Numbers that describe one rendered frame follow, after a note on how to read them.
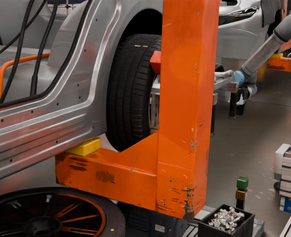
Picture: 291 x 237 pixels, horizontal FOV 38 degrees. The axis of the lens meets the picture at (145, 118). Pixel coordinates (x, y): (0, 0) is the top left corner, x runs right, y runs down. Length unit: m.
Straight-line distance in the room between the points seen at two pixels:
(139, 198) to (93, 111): 0.43
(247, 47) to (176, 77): 3.22
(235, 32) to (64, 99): 3.13
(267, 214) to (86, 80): 1.66
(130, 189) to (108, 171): 0.12
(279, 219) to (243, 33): 2.32
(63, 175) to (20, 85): 0.45
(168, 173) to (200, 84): 0.38
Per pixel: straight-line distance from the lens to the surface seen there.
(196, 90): 1.53
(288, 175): 1.82
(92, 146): 1.93
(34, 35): 3.98
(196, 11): 1.51
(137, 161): 1.75
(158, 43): 2.08
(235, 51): 4.70
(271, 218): 2.96
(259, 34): 4.81
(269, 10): 4.90
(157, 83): 1.98
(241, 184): 1.79
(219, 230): 1.59
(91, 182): 1.89
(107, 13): 1.95
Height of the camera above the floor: 1.35
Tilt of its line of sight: 16 degrees down
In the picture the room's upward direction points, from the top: 2 degrees clockwise
